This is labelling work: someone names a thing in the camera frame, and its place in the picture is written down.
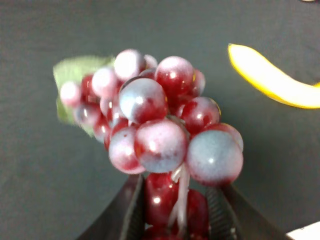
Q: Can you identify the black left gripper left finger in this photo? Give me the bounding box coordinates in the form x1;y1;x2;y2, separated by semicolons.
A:
77;174;145;240

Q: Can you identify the red artificial grape bunch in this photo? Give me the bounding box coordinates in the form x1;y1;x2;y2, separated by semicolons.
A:
53;49;244;240

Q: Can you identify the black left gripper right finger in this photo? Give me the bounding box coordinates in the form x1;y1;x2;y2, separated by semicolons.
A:
205;185;288;240

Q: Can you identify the black tablecloth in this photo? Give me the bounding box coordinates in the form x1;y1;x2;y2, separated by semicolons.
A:
0;0;320;240

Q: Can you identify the yellow banana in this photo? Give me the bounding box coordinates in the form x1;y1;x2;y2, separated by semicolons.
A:
227;43;320;109

